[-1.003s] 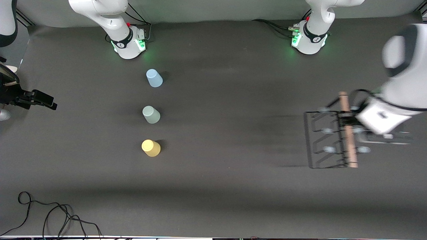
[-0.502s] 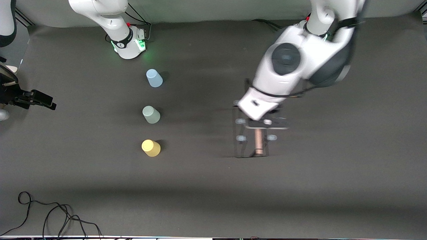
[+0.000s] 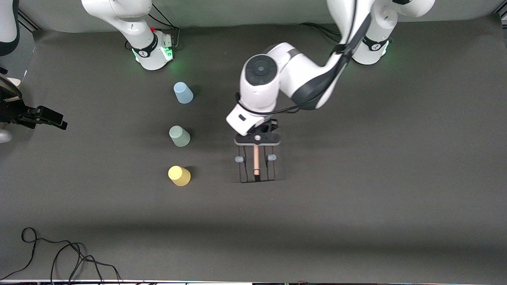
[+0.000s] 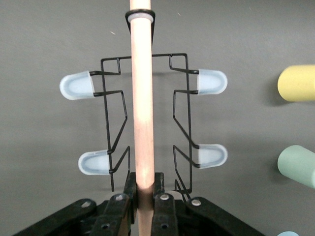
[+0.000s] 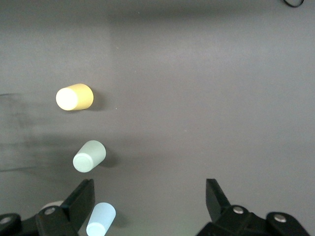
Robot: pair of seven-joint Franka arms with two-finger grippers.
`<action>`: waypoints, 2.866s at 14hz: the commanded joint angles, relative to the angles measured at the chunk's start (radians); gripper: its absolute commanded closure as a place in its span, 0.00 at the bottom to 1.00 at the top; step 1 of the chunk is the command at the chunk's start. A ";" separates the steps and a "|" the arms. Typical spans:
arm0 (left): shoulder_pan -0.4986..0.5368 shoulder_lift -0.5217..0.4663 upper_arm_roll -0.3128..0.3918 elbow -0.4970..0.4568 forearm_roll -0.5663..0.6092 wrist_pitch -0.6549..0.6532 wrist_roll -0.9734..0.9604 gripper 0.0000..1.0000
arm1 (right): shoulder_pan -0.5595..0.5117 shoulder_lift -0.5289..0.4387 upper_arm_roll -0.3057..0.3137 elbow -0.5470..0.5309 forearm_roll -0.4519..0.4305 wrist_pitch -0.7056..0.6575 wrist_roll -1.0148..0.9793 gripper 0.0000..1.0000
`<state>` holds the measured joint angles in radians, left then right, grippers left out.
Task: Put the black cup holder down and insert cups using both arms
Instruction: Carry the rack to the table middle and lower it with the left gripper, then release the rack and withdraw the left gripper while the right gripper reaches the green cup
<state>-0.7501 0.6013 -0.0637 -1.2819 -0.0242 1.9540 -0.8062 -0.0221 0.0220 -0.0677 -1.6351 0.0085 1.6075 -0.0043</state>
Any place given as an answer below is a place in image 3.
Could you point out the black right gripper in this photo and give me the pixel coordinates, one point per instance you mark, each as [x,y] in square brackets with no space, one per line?
[8,108]

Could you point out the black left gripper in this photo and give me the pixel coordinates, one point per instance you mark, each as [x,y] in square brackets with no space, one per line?
[267,128]

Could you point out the pale green plastic cup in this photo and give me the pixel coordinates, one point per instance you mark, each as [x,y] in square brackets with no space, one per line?
[180,136]

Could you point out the dark grey table cover sheet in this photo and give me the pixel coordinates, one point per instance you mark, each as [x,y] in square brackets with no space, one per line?
[356,198]

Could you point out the light blue plastic cup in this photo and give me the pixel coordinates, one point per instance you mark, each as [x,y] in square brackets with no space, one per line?
[183,94]

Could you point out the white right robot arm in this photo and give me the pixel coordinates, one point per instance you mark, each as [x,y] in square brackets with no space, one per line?
[134,23]

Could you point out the yellow plastic cup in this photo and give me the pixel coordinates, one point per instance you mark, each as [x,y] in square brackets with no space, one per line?
[179,176]

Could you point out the black frame rail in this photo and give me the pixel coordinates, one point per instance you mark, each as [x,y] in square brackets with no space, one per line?
[28,20]

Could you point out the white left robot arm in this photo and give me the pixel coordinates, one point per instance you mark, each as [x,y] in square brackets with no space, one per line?
[301,75]

